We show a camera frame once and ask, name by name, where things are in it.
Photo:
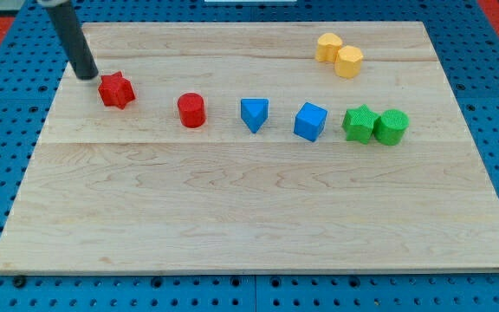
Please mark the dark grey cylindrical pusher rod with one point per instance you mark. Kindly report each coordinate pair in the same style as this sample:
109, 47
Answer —
68, 28

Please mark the red star block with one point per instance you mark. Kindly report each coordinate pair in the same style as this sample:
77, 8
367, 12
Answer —
116, 91

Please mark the green star block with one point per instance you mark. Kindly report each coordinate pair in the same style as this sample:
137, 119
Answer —
359, 123

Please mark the red cylinder block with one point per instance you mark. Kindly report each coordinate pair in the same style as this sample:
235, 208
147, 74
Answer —
191, 110

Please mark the light wooden board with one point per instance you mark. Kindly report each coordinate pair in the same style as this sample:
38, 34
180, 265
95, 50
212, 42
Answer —
134, 192

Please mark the blue triangle block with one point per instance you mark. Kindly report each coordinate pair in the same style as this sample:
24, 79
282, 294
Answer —
254, 112

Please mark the blue cube block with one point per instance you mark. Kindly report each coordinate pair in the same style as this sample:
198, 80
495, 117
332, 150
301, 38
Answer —
310, 121

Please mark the yellow heart block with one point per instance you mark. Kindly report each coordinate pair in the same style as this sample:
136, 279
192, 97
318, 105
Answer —
327, 47

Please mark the yellow hexagon block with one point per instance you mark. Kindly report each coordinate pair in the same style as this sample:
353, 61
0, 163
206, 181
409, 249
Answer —
348, 62

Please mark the green cylinder block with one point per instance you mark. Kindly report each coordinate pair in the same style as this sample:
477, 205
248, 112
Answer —
390, 127

